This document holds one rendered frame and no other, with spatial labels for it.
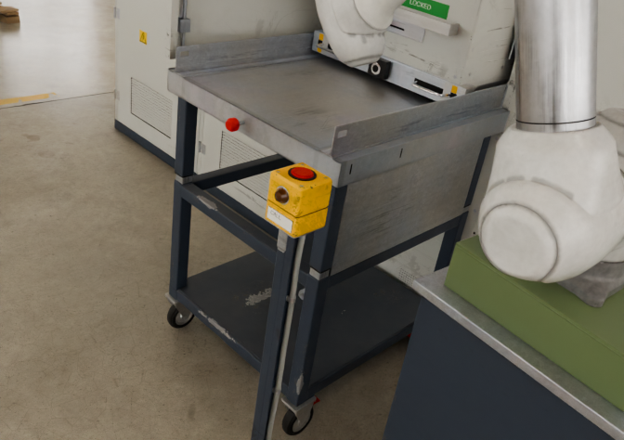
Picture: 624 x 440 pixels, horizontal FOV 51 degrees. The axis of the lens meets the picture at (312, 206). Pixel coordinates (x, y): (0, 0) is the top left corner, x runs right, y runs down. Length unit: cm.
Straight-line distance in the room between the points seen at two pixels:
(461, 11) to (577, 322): 90
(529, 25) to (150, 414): 143
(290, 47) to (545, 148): 121
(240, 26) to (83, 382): 111
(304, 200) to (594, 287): 48
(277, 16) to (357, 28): 82
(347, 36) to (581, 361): 69
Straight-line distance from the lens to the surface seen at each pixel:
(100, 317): 221
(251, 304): 200
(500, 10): 176
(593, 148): 89
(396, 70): 181
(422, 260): 216
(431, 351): 123
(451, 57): 173
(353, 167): 136
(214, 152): 280
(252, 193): 266
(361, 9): 124
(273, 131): 145
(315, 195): 111
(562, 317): 107
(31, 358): 209
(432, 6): 175
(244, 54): 185
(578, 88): 89
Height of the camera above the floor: 139
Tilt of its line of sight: 28 degrees down
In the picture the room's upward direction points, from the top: 9 degrees clockwise
